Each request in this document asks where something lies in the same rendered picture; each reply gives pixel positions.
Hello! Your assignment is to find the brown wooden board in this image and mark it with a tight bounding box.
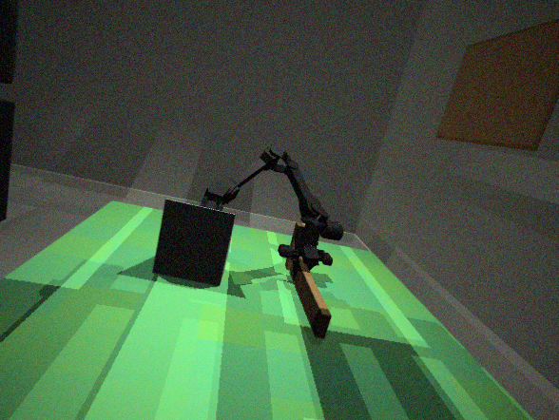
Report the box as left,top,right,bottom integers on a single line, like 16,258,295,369
290,257,331,339

